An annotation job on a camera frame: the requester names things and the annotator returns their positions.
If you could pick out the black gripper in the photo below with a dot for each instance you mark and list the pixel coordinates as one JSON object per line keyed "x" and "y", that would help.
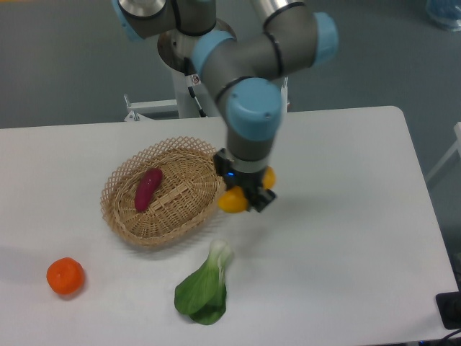
{"x": 252, "y": 183}

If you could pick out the yellow mango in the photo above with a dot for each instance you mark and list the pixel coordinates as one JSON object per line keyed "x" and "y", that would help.
{"x": 234, "y": 200}

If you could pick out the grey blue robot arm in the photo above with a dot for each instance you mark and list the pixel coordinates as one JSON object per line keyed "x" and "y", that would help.
{"x": 253, "y": 108}

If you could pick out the woven wicker basket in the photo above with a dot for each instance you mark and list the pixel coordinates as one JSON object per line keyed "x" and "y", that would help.
{"x": 186, "y": 198}

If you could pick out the purple sweet potato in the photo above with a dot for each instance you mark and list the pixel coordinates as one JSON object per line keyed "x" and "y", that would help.
{"x": 147, "y": 186}

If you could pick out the green bok choy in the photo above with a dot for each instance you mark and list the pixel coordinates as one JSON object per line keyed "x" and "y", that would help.
{"x": 202, "y": 295}

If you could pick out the orange tangerine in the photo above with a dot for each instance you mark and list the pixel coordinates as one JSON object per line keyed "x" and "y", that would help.
{"x": 65, "y": 276}

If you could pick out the black device at table edge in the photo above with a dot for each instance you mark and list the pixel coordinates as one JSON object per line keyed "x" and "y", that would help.
{"x": 449, "y": 309}

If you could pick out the blue plastic bag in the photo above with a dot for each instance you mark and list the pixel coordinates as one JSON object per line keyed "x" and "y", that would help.
{"x": 444, "y": 13}

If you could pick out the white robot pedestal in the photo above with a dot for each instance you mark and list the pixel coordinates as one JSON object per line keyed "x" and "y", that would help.
{"x": 187, "y": 97}

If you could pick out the white frame at right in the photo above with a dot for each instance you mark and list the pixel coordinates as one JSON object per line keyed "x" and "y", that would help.
{"x": 448, "y": 161}

